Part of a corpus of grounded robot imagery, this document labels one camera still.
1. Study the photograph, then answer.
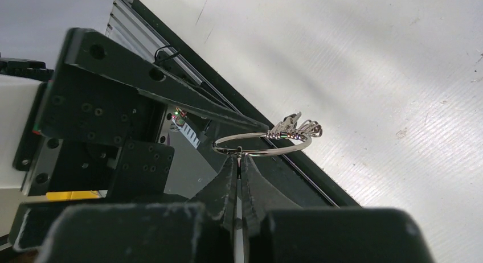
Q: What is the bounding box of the left white slotted cable duct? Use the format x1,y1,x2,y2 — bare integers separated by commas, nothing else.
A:
170,119,200,149

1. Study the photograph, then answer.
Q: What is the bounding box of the silver keyring with clips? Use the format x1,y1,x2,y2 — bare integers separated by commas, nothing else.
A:
212,112,323,157

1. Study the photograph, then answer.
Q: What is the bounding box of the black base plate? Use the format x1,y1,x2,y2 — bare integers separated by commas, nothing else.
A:
132,0,359,207

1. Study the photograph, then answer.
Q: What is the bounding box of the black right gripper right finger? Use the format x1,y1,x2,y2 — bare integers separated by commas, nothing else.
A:
240,154,301,235

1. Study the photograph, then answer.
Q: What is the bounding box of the aluminium frame rail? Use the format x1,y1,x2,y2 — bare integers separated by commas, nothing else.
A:
105,0,240,113

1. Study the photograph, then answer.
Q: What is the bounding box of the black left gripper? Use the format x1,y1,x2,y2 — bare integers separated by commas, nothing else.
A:
11,27,268,254

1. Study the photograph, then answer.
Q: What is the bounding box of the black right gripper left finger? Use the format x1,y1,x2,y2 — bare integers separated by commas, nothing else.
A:
190,156,238,231

